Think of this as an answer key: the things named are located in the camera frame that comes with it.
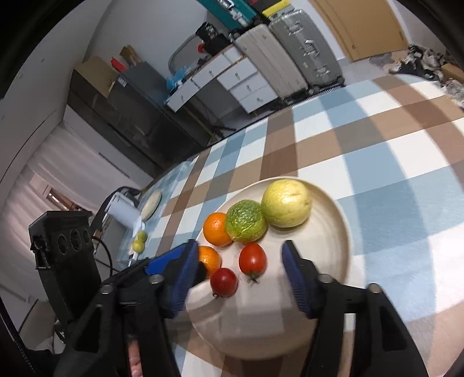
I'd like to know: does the orange mandarin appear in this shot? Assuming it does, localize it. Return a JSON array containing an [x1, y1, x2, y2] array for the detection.
[[203, 212, 232, 247], [198, 246, 222, 279]]

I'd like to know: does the red tomato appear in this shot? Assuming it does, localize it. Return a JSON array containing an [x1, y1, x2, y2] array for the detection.
[[238, 244, 267, 283], [210, 268, 238, 298]]

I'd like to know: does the yellow-green guava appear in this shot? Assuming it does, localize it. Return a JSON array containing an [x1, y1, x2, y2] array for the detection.
[[261, 179, 312, 229]]

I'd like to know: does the green bumpy citrus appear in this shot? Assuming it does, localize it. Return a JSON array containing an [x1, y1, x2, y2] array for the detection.
[[225, 200, 267, 244]]

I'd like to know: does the person's left hand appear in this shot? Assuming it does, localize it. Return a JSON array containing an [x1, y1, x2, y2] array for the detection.
[[128, 339, 143, 377]]

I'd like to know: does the yellow-green lemon front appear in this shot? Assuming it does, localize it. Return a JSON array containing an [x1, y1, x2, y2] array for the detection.
[[131, 239, 145, 254]]

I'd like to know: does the yellow-green lemon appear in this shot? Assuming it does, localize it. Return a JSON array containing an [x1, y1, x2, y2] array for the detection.
[[131, 239, 145, 254], [136, 230, 148, 243]]

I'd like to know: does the yellow-green lemon back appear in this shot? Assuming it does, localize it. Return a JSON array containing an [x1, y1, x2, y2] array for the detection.
[[136, 230, 148, 243]]

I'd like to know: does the small checkered side tablecloth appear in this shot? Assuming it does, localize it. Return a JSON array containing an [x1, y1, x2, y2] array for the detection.
[[116, 157, 197, 265]]

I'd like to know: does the large cream plate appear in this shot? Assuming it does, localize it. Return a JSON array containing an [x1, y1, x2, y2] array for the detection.
[[186, 183, 351, 360]]

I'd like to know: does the small cream plate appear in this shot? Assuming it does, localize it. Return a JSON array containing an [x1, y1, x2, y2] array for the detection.
[[141, 190, 162, 222]]

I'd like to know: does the white kettle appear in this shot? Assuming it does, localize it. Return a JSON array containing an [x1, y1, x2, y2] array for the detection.
[[105, 192, 144, 233]]

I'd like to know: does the black tall cabinet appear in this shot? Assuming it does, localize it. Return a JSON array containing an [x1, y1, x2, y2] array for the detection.
[[68, 70, 209, 178]]

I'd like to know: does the dark grey refrigerator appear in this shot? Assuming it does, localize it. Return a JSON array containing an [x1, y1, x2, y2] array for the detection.
[[108, 62, 168, 124]]

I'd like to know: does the white drawer desk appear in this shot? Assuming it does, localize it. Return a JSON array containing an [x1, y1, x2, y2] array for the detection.
[[167, 46, 278, 113]]

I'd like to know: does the beige suitcase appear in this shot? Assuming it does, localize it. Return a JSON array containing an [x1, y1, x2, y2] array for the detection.
[[234, 24, 308, 99]]

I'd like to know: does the silver suitcase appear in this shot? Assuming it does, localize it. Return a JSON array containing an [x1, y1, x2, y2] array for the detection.
[[269, 9, 345, 93]]

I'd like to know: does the cardboard box on floor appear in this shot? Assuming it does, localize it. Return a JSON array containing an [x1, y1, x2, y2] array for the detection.
[[441, 63, 464, 83]]

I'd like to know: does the wooden door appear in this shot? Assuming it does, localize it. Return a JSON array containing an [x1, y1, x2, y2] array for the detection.
[[311, 0, 408, 61]]

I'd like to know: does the teal suitcase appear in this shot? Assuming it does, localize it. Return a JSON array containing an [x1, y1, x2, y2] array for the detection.
[[197, 0, 258, 30]]

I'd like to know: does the stack of shoe boxes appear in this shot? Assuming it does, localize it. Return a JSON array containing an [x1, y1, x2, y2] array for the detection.
[[248, 0, 292, 18]]

